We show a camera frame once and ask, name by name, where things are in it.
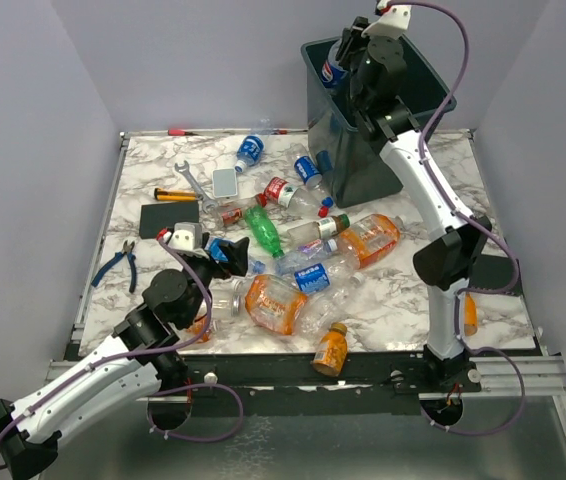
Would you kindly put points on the large orange label bottle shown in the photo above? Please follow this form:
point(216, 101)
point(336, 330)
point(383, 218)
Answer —
point(368, 240)

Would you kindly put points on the crushed orange label bottle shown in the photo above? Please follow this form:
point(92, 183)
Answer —
point(274, 304)

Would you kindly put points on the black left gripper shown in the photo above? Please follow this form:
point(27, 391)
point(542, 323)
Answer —
point(238, 253)

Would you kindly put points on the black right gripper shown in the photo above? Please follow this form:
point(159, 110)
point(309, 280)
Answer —
point(351, 39)

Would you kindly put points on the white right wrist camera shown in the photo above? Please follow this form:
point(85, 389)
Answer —
point(393, 20)

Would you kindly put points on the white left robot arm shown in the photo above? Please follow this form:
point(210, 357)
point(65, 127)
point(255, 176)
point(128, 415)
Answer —
point(140, 358)

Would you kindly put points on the green cap tea bottle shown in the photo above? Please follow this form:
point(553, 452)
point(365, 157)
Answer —
point(323, 229)

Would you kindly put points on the blue label crushed bottle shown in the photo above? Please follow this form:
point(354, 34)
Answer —
point(255, 266)

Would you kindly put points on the pepsi bottle beside bin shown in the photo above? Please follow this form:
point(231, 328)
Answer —
point(307, 170)

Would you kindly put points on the green plastic bottle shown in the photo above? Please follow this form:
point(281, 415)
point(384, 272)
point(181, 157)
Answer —
point(264, 230)

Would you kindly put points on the red label water bottle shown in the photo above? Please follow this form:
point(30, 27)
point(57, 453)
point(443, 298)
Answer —
point(293, 198)

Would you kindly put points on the blue handled pliers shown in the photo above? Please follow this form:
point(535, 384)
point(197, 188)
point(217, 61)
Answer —
point(127, 251)

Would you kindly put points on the red screwdriver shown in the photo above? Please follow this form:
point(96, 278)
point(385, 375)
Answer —
point(180, 133)

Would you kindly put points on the dark green plastic bin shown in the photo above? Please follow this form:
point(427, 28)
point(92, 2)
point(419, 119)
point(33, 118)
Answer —
point(346, 142)

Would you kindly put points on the yellow utility knife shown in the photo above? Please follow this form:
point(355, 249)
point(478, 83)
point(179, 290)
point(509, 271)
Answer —
point(174, 196)

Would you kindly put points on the clear jar bottle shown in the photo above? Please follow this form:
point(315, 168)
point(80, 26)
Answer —
point(226, 304)

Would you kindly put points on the silver wrench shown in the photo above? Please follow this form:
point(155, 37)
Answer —
point(208, 204)

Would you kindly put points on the orange juice bottle right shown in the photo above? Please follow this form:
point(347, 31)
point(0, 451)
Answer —
point(470, 316)

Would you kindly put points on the small orange juice bottle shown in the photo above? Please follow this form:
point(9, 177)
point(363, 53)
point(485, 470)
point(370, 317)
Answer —
point(332, 351)

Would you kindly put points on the blue label pepsi bottle centre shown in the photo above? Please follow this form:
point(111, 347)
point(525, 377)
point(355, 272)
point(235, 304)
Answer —
point(326, 273)

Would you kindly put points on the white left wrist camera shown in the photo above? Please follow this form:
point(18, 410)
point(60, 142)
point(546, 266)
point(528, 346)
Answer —
point(185, 237)

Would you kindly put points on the black flat box left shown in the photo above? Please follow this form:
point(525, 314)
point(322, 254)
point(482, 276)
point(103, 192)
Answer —
point(156, 217)

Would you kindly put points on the white grey power bank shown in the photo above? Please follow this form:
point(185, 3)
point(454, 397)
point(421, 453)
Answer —
point(224, 183)

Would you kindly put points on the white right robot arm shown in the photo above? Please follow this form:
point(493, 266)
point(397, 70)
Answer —
point(444, 265)

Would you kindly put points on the clear crushed bottle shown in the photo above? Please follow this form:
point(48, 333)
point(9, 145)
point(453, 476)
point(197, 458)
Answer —
point(328, 305)

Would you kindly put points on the black network switch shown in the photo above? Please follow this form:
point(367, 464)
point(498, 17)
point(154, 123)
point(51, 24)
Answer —
point(493, 275)

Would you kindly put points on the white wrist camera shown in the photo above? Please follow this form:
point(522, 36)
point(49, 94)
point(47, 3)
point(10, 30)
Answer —
point(393, 20)
point(185, 237)

